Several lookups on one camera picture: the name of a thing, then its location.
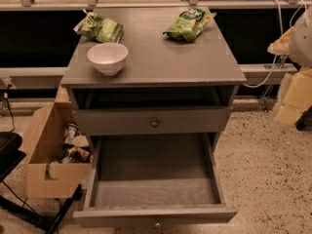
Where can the trash inside cardboard box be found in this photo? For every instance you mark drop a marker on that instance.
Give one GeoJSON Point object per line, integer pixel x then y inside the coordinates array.
{"type": "Point", "coordinates": [76, 148]}

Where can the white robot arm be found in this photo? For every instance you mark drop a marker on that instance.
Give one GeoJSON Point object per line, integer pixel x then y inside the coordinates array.
{"type": "Point", "coordinates": [295, 93]}

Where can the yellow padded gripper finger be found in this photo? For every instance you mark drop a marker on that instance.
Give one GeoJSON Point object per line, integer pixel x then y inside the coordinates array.
{"type": "Point", "coordinates": [295, 93]}

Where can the grey wooden drawer cabinet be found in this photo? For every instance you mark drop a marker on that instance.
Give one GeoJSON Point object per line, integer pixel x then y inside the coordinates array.
{"type": "Point", "coordinates": [159, 73]}

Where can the grey top drawer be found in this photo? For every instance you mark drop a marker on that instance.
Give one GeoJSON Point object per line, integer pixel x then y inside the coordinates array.
{"type": "Point", "coordinates": [113, 122]}

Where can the open cardboard box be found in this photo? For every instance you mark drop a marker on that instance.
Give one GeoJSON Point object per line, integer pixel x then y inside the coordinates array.
{"type": "Point", "coordinates": [43, 144]}

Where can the white ceramic bowl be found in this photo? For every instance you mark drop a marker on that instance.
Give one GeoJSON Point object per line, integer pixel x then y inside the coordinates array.
{"type": "Point", "coordinates": [108, 58]}

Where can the green chip bag left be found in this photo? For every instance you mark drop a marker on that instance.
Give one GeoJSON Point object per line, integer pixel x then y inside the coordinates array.
{"type": "Point", "coordinates": [95, 27]}

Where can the green chip bag right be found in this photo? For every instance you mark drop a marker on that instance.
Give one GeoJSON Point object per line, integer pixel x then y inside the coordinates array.
{"type": "Point", "coordinates": [189, 25]}

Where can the green chip bag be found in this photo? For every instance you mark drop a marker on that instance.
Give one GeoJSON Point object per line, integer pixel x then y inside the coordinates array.
{"type": "Point", "coordinates": [189, 25]}
{"type": "Point", "coordinates": [95, 27]}

